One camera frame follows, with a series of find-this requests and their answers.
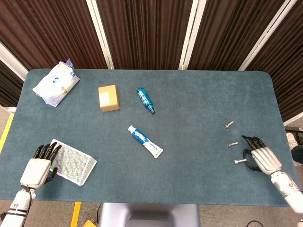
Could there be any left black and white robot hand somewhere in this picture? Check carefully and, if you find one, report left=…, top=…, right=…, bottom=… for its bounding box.
left=19, top=142, right=62, bottom=190

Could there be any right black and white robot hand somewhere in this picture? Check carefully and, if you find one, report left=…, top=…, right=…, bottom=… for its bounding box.
left=241, top=135, right=283, bottom=175

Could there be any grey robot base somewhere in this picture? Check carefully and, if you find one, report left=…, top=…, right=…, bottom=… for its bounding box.
left=98, top=202, right=201, bottom=227

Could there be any white shoe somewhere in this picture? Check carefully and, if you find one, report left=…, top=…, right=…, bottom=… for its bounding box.
left=286, top=132, right=296, bottom=148

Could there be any yellow floor tape strip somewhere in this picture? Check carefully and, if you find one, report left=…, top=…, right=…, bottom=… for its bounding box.
left=0, top=113, right=15, bottom=152
left=70, top=201, right=82, bottom=227

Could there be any blue felt table mat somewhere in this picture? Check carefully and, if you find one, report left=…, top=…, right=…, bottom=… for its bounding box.
left=0, top=68, right=303, bottom=208

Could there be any white tissue pack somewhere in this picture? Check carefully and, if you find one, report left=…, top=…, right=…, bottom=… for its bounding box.
left=32, top=58, right=80, bottom=108

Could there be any brown pleated screen panel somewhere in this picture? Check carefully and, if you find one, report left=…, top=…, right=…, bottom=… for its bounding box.
left=96, top=0, right=194, bottom=70
left=0, top=0, right=108, bottom=70
left=189, top=0, right=285, bottom=71
left=0, top=60, right=24, bottom=107
left=246, top=0, right=303, bottom=122

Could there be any small cardboard box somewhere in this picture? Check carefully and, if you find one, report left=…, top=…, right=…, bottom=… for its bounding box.
left=98, top=84, right=121, bottom=113

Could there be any blue white toothpaste tube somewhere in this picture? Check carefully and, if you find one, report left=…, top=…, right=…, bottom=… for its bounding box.
left=127, top=125, right=164, bottom=159

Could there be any blue spray bottle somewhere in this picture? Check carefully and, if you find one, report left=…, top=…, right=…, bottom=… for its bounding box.
left=137, top=87, right=156, bottom=115

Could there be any white mesh wire basket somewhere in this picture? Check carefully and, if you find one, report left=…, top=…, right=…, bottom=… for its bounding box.
left=48, top=139, right=98, bottom=187

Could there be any white screen frame post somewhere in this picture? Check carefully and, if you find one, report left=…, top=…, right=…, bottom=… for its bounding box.
left=283, top=115, right=303, bottom=126
left=238, top=0, right=298, bottom=71
left=178, top=0, right=206, bottom=70
left=0, top=42, right=29, bottom=81
left=85, top=0, right=116, bottom=70

